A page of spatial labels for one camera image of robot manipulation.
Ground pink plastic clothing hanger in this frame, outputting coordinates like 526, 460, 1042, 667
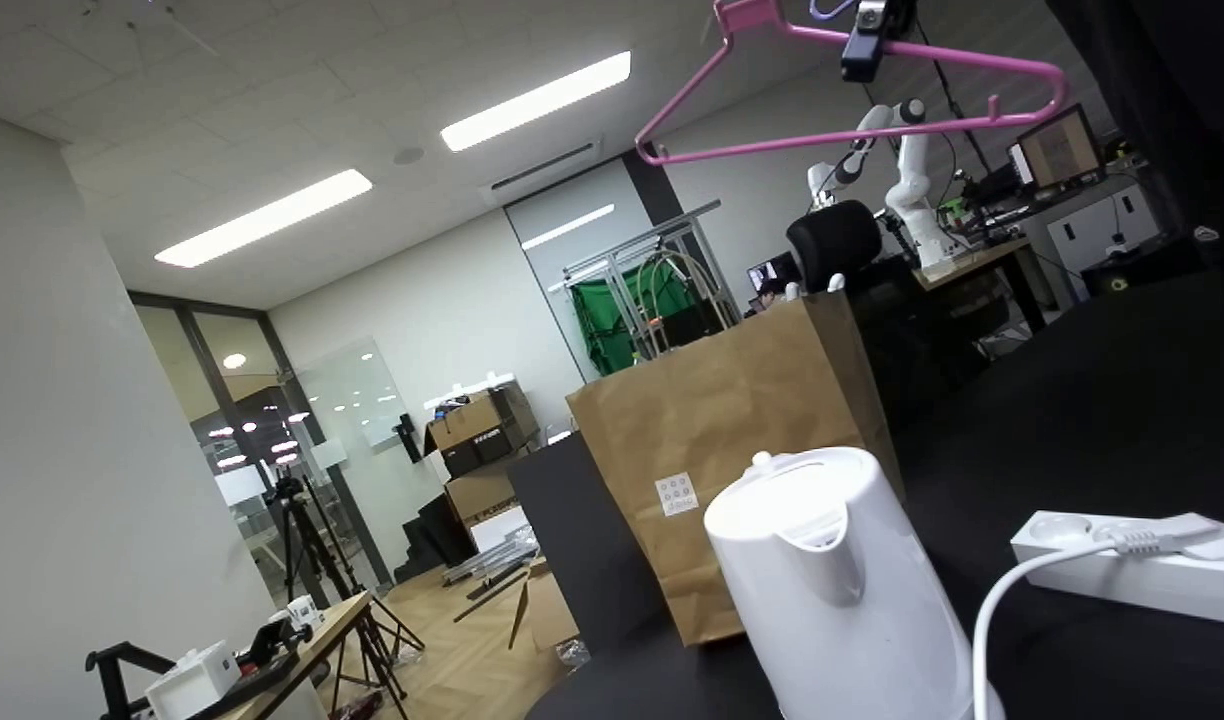
630, 0, 1067, 167

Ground white power strip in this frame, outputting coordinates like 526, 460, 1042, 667
1012, 511, 1224, 625

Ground stacked cardboard boxes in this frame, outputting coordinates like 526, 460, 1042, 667
427, 379, 540, 525

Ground computer monitor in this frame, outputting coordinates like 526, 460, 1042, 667
1012, 105, 1098, 187

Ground black office chair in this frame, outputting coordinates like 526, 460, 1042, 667
789, 200, 878, 291

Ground grey box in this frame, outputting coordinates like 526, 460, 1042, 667
509, 434, 669, 653

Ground white electric kettle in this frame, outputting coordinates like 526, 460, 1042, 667
702, 447, 970, 720

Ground brown paper bag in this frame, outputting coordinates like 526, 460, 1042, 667
567, 297, 901, 646

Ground white power cable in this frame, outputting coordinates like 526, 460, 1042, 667
969, 511, 1224, 720

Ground black camera tripod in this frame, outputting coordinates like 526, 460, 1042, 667
263, 476, 423, 657

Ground wooden desk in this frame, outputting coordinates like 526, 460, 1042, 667
220, 594, 367, 720

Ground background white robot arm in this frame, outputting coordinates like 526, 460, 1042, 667
803, 0, 952, 278

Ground green cloth on rack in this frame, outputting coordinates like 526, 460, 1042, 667
567, 260, 697, 376

